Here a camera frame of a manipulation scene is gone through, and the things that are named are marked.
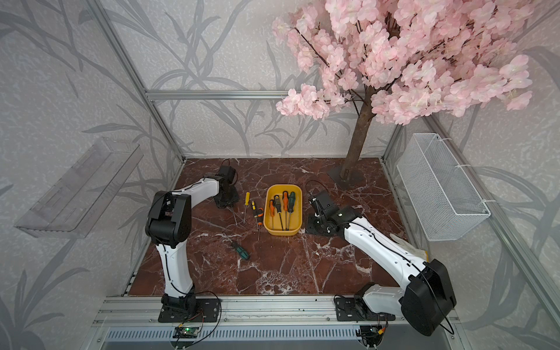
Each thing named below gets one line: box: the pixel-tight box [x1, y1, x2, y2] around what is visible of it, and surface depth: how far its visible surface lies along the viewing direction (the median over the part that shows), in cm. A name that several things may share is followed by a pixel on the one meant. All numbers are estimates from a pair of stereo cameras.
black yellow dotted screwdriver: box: [274, 194, 284, 232], surface depth 101 cm
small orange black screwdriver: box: [257, 207, 264, 242], surface depth 98 cm
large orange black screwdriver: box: [282, 191, 289, 232], surface depth 102 cm
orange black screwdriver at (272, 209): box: [269, 199, 275, 230], surface depth 101 cm
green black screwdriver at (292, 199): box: [287, 191, 296, 232], surface depth 101 cm
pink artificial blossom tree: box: [271, 0, 534, 185], surface depth 54 cm
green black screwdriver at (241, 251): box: [228, 237, 251, 261], surface depth 87 cm
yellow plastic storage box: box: [263, 184, 303, 237], surface depth 98 cm
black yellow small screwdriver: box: [250, 200, 259, 229], surface depth 101 cm
